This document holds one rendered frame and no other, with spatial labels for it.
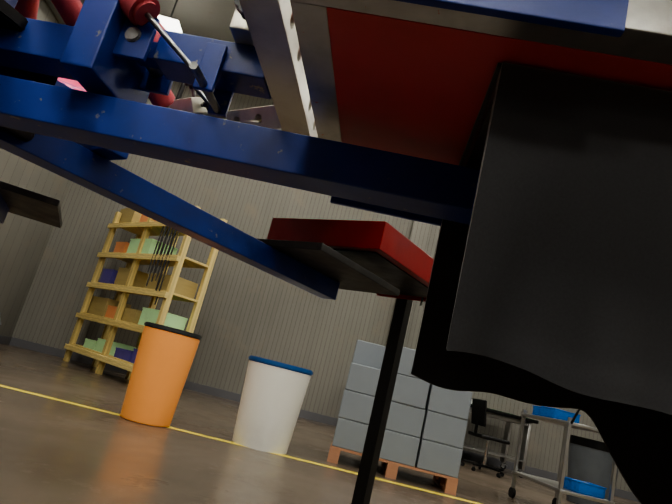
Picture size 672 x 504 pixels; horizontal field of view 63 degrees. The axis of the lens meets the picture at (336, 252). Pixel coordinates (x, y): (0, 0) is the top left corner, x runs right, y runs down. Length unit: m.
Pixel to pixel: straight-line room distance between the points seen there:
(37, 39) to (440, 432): 4.33
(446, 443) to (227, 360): 5.02
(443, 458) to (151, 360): 2.46
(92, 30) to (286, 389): 3.76
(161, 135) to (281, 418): 3.76
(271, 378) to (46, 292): 6.09
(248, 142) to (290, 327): 8.35
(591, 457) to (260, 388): 4.11
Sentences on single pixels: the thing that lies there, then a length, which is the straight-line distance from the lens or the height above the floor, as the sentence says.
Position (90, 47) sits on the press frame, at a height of 0.96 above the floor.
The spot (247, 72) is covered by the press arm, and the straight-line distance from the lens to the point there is 0.83.
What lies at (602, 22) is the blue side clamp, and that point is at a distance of 0.55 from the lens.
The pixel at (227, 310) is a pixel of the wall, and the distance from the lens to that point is 9.15.
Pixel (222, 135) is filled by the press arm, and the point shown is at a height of 0.89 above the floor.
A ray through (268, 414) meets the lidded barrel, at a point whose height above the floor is 0.27.
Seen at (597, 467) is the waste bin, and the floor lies 0.44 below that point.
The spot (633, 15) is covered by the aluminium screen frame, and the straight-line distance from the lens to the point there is 0.58.
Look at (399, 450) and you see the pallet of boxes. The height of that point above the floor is 0.23.
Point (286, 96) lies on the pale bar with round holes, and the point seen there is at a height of 0.99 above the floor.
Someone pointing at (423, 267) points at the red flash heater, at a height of 1.05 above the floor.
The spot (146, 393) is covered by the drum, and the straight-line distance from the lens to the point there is 4.40.
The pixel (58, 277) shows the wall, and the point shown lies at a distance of 9.87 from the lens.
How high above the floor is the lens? 0.60
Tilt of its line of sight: 13 degrees up
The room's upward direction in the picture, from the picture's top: 14 degrees clockwise
